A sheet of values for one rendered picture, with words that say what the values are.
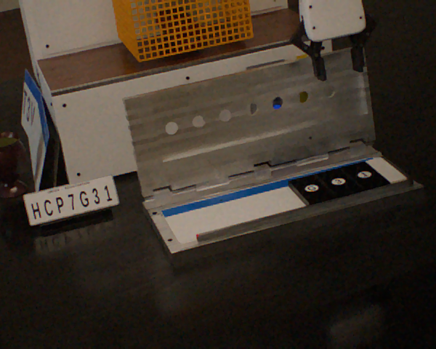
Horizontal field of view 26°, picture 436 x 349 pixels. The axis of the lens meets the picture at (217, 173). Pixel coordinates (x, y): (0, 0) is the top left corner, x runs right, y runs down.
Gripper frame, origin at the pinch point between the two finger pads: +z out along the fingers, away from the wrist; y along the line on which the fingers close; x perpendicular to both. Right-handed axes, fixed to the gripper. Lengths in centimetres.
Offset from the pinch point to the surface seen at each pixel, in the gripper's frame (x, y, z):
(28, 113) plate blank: 57, -52, 5
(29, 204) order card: 12, -56, 14
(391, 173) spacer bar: -4.5, 4.8, 19.3
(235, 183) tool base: 7.4, -19.9, 17.8
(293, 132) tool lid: 6.5, -8.0, 11.0
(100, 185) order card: 12.3, -42.9, 13.5
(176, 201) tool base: 5.9, -31.1, 17.9
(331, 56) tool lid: 6.7, 1.3, -0.8
